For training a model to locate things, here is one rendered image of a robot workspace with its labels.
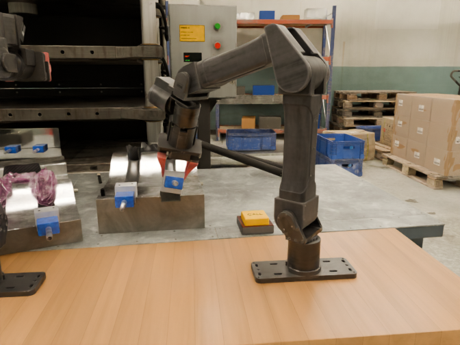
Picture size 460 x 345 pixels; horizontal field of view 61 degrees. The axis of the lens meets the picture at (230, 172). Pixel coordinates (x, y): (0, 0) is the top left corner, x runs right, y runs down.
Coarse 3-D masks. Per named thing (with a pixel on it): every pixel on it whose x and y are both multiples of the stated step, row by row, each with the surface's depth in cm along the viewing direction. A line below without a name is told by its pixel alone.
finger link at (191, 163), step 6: (168, 156) 90; (174, 156) 89; (180, 156) 90; (186, 156) 90; (192, 156) 92; (192, 162) 91; (198, 162) 91; (186, 168) 96; (192, 168) 93; (186, 174) 94
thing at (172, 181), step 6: (168, 174) 95; (174, 174) 95; (180, 174) 96; (162, 180) 97; (168, 180) 91; (174, 180) 90; (180, 180) 92; (162, 186) 95; (168, 186) 91; (174, 186) 91; (180, 186) 92; (174, 192) 95; (180, 192) 96
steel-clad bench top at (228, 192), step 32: (96, 192) 128; (224, 192) 128; (256, 192) 128; (320, 192) 128; (352, 192) 128; (384, 192) 128; (96, 224) 101; (224, 224) 101; (352, 224) 101; (384, 224) 101; (416, 224) 101
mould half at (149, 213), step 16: (112, 160) 120; (144, 160) 121; (176, 160) 122; (112, 176) 114; (144, 176) 115; (160, 176) 115; (192, 176) 116; (112, 192) 98; (144, 192) 98; (192, 192) 98; (112, 208) 94; (128, 208) 95; (144, 208) 95; (160, 208) 96; (176, 208) 96; (192, 208) 97; (112, 224) 95; (128, 224) 96; (144, 224) 96; (160, 224) 97; (176, 224) 97; (192, 224) 98
